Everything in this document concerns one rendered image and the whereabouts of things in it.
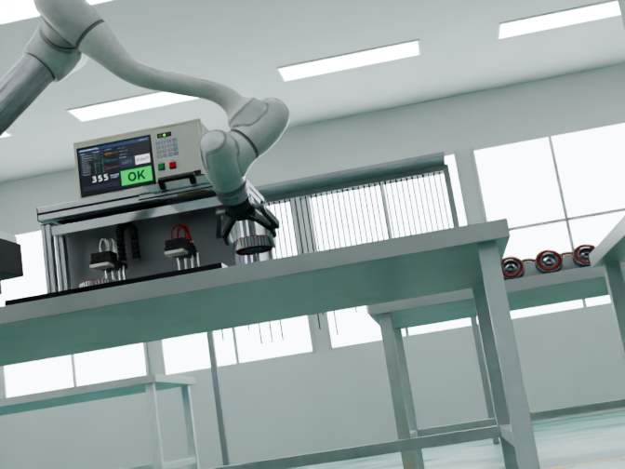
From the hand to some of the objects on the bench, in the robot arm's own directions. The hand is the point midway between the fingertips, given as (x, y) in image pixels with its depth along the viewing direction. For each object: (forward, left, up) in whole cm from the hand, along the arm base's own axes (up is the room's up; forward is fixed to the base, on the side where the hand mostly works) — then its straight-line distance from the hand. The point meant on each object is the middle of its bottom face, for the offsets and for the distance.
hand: (253, 243), depth 263 cm
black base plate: (+14, +41, -6) cm, 44 cm away
